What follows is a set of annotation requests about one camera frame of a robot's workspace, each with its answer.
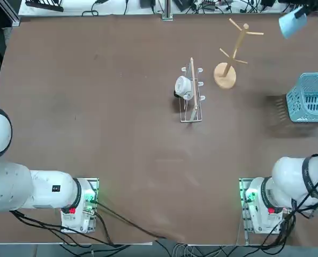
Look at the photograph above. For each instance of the blue plastic cup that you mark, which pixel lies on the blue plastic cup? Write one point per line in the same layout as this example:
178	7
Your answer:
290	24

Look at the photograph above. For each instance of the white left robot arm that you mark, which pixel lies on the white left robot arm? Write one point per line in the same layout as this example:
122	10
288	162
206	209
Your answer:
14	187

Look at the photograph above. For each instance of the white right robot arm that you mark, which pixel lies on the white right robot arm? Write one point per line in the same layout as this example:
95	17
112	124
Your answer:
287	174

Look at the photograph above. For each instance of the blue plastic basket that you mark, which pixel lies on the blue plastic basket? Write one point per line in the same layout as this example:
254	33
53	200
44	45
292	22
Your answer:
295	107

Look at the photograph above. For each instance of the wooden cup rack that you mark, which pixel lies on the wooden cup rack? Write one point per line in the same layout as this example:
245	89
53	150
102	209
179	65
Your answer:
224	77

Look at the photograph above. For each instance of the white cup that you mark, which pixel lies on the white cup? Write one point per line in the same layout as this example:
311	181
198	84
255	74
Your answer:
182	85

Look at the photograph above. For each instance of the black power brick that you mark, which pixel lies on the black power brick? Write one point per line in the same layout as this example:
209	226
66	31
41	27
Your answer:
268	2

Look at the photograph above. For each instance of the power strip with red switches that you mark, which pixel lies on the power strip with red switches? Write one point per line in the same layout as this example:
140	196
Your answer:
210	2

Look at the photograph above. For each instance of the dark grey power adapter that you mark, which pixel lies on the dark grey power adapter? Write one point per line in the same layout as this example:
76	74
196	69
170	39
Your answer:
184	4

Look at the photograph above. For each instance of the black power adapter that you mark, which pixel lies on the black power adapter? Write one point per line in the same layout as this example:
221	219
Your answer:
147	3

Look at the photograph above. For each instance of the black metal stand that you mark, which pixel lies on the black metal stand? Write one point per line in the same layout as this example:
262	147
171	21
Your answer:
45	6

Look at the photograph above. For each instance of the white mounting bracket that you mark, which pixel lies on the white mounting bracket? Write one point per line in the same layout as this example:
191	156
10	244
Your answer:
167	17

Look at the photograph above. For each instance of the camera mounting post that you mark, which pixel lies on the camera mounting post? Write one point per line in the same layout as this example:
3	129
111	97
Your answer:
167	6

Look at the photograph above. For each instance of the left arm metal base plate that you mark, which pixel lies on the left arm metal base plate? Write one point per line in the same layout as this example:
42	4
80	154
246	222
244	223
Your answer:
93	182

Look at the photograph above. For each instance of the aluminium frame rail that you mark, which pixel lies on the aluminium frame rail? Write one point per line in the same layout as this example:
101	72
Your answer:
12	16

